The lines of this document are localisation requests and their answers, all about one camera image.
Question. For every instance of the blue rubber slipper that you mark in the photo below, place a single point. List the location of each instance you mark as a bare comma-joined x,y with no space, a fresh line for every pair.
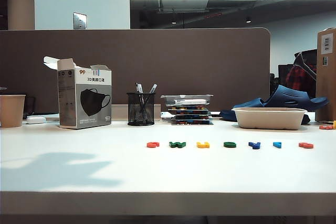
288,95
244,104

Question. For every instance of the small red letter magnet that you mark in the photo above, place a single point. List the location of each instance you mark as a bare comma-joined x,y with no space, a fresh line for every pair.
326,127

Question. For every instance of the brown paper cup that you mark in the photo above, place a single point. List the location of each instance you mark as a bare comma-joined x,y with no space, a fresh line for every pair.
11,111

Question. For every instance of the red plaid garment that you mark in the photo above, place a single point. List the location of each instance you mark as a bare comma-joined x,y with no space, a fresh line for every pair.
296,77

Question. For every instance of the black monitor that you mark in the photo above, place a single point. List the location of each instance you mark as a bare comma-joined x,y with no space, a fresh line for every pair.
282,73

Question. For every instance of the dark lidded plastic cup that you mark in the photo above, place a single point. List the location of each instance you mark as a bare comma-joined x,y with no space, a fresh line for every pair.
3,88

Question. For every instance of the grey capped pen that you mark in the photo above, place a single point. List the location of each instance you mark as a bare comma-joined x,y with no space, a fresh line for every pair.
153,88
141,89
137,87

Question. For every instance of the black office chair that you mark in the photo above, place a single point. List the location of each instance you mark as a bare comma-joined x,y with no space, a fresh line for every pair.
309,57

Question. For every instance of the red letter c magnet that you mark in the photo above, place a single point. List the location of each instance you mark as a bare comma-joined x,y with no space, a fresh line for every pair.
151,144

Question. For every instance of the black mesh pen holder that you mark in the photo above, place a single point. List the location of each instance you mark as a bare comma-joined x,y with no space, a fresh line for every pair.
141,113

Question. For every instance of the red letter s magnet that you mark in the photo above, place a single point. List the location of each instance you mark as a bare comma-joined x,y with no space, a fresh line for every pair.
305,145

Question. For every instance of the green letter w magnet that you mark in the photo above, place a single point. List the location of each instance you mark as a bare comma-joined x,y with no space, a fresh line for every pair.
177,144

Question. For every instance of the light blue letter magnet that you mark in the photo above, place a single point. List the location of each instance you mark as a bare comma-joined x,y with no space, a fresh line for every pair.
277,144

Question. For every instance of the small yellow letter magnet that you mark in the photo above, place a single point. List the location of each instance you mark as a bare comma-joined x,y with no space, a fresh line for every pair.
334,124

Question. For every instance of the brown cardboard box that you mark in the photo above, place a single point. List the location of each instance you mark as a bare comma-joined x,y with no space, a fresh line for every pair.
326,85

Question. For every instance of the brown desk partition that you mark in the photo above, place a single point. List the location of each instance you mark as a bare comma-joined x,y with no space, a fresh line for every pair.
170,61

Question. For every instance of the blue letter y magnet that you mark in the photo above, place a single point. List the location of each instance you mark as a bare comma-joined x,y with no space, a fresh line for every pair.
254,144

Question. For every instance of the letter magnet blister pack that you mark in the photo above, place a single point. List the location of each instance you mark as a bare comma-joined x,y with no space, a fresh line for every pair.
190,122
190,117
190,113
187,108

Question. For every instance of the metal wall plate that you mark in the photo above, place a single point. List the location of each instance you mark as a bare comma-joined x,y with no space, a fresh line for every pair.
79,20

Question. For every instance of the white earbuds case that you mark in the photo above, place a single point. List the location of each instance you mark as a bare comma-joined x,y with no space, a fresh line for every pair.
36,119

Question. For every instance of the grey face mask box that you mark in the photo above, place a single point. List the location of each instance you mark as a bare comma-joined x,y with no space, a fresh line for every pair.
86,98

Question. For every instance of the beige pulp food tray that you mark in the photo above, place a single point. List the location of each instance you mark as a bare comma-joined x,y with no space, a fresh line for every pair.
270,119

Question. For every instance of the yellow letter u magnet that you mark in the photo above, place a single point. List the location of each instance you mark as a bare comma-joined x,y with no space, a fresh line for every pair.
202,145

